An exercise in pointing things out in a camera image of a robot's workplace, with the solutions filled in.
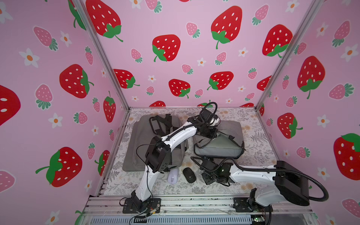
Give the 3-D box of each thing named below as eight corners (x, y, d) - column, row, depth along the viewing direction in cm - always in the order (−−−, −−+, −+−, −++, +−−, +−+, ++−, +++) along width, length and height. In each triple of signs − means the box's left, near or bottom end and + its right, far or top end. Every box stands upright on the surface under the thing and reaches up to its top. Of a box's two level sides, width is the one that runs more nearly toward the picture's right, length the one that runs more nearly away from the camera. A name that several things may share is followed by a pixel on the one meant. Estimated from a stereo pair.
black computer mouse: (189, 184, 83) (190, 183, 81) (181, 172, 88) (181, 170, 86) (197, 179, 85) (197, 178, 83) (188, 167, 90) (188, 165, 88)
